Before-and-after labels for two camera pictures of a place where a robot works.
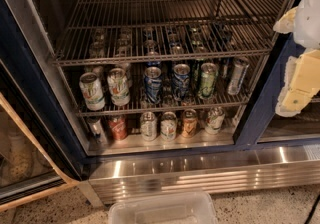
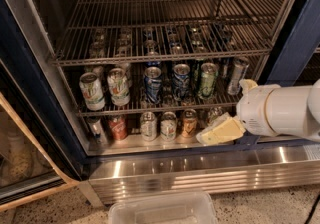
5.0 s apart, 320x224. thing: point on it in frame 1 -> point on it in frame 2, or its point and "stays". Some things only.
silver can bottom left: (96, 131) stays
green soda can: (207, 79) stays
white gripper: (309, 18) -> (252, 109)
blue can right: (180, 80) stays
